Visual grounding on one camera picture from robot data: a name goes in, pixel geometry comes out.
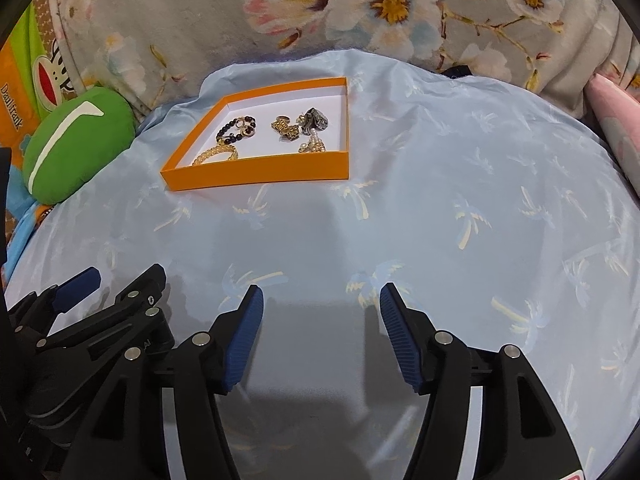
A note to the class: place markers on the gold wristwatch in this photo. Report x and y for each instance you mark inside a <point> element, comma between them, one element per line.
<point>286,129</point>

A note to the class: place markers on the grey floral blanket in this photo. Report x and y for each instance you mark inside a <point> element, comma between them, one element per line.
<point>400,10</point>

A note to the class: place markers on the orange printed blanket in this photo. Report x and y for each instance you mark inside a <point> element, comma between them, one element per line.
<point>30,90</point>

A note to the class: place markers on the green cushion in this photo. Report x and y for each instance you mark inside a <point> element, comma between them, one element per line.
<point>75,145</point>

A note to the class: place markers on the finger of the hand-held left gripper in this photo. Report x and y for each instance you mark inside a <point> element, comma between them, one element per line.
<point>127,305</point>
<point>75,285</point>

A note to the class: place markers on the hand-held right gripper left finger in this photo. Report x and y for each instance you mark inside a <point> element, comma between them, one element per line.
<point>245,345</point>

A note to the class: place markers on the pink pillow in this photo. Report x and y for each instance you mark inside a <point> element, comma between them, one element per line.
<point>615,110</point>

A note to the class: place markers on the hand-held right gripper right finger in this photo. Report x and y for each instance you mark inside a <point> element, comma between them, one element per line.
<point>400,345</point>

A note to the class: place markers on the light blue palm-print cloth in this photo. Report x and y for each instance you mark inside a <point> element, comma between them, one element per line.
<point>425,210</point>

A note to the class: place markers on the gold pearl hoop earrings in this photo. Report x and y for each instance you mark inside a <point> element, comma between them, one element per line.
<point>312,144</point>

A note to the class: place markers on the dark grey wristwatch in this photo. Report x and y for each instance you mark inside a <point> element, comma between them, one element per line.
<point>314,119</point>

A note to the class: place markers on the orange cardboard box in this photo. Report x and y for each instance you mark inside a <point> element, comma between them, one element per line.
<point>260,155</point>

